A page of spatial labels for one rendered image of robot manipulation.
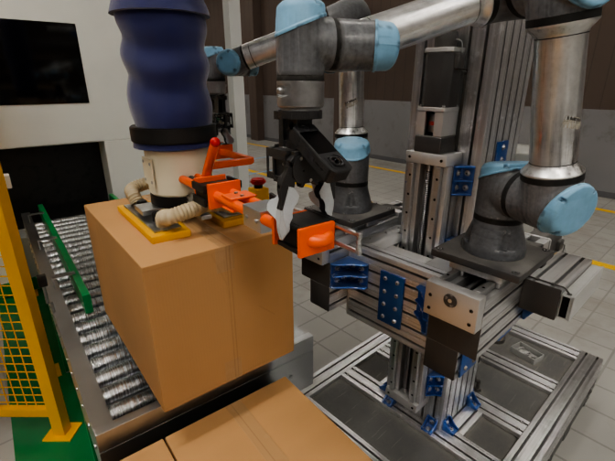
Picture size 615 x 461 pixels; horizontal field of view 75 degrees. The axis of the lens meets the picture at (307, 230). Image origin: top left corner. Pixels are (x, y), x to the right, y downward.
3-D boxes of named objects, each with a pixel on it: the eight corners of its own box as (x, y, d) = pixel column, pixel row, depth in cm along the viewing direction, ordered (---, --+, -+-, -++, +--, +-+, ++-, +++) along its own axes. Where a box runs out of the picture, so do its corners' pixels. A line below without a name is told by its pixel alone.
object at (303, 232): (272, 243, 71) (271, 217, 70) (305, 234, 75) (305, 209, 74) (299, 259, 65) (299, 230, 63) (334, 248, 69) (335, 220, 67)
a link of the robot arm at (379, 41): (374, 26, 71) (315, 22, 68) (406, 16, 61) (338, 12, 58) (372, 73, 74) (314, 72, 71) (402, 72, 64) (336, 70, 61)
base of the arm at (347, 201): (348, 198, 148) (349, 172, 145) (381, 208, 138) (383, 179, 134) (318, 207, 139) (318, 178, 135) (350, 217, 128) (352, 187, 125)
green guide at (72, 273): (27, 218, 278) (24, 205, 275) (45, 215, 284) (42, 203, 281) (65, 320, 160) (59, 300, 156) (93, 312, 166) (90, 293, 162)
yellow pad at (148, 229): (117, 211, 124) (114, 196, 122) (150, 206, 129) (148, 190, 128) (152, 245, 98) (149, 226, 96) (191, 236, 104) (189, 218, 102)
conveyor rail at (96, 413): (26, 239, 282) (19, 213, 275) (36, 237, 285) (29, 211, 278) (104, 487, 110) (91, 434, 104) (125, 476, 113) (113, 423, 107)
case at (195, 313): (105, 311, 144) (83, 204, 130) (209, 279, 167) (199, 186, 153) (165, 413, 100) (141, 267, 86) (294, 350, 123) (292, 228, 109)
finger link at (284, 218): (267, 232, 71) (283, 182, 71) (286, 241, 67) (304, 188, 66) (253, 229, 69) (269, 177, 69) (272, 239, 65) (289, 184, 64)
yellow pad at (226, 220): (178, 200, 134) (176, 186, 133) (206, 196, 140) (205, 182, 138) (223, 229, 109) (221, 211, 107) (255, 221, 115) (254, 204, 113)
